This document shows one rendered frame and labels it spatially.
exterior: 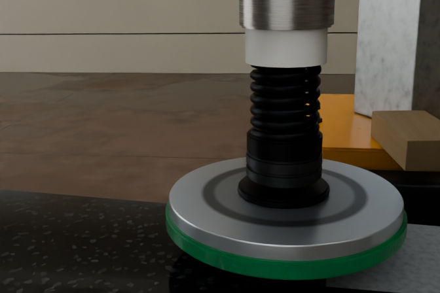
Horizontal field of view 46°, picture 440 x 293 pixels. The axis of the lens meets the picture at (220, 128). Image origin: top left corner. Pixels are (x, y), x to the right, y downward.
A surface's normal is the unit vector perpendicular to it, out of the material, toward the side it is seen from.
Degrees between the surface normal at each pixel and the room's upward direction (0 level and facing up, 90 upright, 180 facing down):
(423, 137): 0
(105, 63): 90
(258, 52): 90
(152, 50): 90
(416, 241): 0
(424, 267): 0
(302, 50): 90
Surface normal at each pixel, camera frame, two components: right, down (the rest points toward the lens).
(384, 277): -0.02, -0.96
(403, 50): -0.93, 0.11
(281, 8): -0.18, 0.26
